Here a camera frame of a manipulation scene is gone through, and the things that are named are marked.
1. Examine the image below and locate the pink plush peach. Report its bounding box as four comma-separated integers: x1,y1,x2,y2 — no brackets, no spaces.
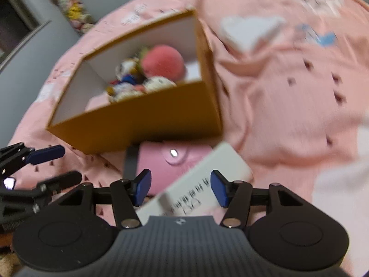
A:
141,45,186,81

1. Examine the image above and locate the white printed card box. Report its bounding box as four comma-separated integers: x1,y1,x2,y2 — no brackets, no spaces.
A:
135,142,254,217

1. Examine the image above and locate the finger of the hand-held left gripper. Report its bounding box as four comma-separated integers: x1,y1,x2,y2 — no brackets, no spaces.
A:
0,171,83,212
0,143,66,176

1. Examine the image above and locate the pink snap wallet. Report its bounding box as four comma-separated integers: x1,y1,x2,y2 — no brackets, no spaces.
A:
137,141,215,195

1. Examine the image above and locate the orange cardboard box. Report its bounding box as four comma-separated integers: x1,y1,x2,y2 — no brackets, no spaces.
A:
46,9,224,155

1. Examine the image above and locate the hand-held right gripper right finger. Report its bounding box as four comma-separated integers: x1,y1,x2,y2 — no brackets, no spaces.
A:
210,170,303,228

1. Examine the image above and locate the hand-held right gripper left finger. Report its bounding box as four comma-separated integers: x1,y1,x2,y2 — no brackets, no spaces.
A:
59,169,152,229

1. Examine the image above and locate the pink cloud-print blanket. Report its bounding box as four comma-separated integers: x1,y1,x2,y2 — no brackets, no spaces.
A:
0,0,369,277

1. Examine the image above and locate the window with grey sill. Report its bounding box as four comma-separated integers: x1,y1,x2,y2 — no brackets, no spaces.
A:
0,0,52,70

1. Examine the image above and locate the hanging plush toy column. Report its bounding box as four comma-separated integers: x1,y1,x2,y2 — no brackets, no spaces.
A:
40,0,95,35

